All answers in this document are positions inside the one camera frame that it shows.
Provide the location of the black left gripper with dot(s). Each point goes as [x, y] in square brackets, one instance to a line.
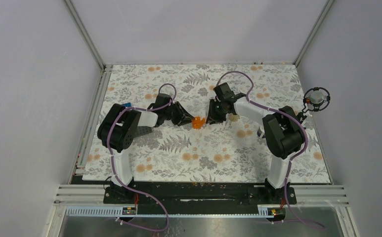
[183, 117]

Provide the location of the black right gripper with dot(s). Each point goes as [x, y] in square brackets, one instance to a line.
[212, 118]

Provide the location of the clear pill bottle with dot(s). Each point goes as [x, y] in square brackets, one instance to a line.
[233, 118]

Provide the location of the orange pill organizer box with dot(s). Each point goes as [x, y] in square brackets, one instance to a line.
[198, 122]

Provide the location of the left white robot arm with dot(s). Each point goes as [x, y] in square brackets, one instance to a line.
[119, 128]

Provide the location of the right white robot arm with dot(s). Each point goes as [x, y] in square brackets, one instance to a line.
[282, 131]

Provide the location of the floral patterned mat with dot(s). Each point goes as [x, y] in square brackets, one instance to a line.
[226, 152]

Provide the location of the grey studded baseplate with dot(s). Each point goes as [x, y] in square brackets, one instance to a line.
[142, 130]

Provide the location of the microphone on black stand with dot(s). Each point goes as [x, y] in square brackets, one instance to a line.
[315, 100]

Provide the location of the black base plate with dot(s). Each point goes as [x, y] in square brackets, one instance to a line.
[187, 198]

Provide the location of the aluminium frame rail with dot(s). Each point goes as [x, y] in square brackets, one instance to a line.
[91, 200]

